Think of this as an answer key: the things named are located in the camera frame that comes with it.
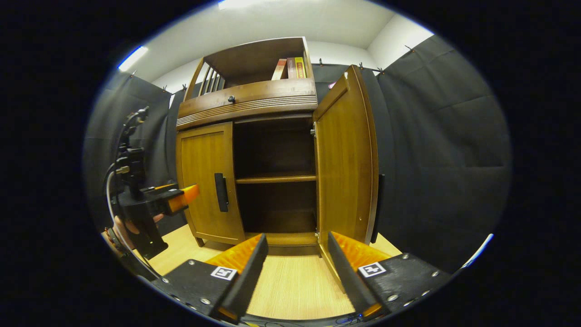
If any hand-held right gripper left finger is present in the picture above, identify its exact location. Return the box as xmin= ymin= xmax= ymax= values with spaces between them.
xmin=152 ymin=233 xmax=269 ymax=323

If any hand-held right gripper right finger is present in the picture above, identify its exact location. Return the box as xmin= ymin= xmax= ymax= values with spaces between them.
xmin=327 ymin=231 xmax=452 ymax=318

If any wooden cabinet door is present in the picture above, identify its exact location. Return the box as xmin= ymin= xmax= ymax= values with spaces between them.
xmin=176 ymin=122 xmax=246 ymax=246
xmin=312 ymin=65 xmax=385 ymax=284

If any wooden double-door shoe cabinet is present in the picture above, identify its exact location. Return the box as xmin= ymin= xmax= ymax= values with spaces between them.
xmin=175 ymin=36 xmax=385 ymax=284

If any wooden inner cabinet shelf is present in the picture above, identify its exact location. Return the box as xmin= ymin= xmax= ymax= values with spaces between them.
xmin=235 ymin=173 xmax=317 ymax=184

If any small ceiling light panel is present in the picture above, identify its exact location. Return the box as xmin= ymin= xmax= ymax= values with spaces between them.
xmin=118 ymin=45 xmax=149 ymax=72

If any black backdrop cloth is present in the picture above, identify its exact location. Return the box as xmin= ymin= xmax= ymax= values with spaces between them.
xmin=84 ymin=34 xmax=512 ymax=273

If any large ceiling light panel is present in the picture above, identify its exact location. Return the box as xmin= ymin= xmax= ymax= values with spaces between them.
xmin=218 ymin=0 xmax=282 ymax=10

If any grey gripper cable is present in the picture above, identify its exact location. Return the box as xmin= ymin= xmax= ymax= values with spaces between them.
xmin=104 ymin=170 xmax=153 ymax=271

